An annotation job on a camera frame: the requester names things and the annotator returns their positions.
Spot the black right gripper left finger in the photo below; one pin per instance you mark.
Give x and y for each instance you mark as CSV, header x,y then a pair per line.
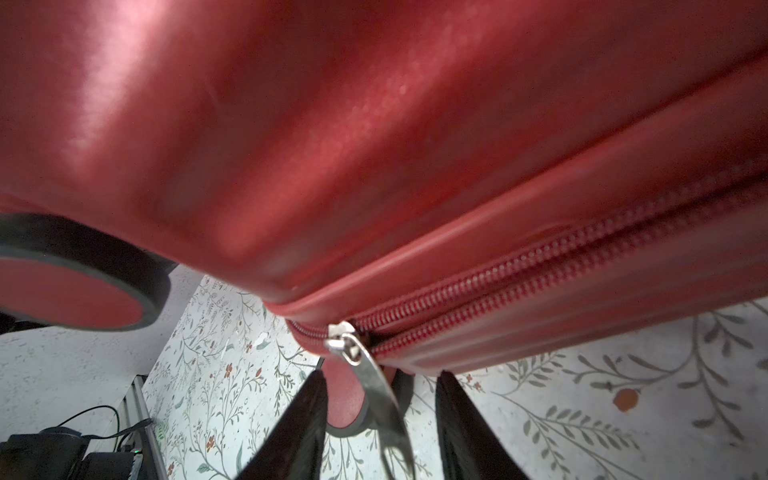
x,y
294,447

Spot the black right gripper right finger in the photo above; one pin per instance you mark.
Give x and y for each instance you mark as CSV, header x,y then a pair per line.
x,y
468,447

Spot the silver zipper pull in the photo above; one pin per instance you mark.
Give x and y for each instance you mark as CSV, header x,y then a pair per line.
x,y
395,448

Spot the red hard-shell suitcase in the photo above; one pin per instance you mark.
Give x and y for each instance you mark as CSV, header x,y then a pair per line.
x,y
464,183

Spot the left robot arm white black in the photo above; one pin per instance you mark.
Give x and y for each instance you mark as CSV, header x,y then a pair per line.
x,y
65,451

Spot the floral patterned table mat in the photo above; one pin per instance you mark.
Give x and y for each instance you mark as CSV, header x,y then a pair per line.
x,y
682,400

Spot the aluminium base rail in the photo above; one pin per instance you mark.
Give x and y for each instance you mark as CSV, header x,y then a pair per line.
x,y
132,410

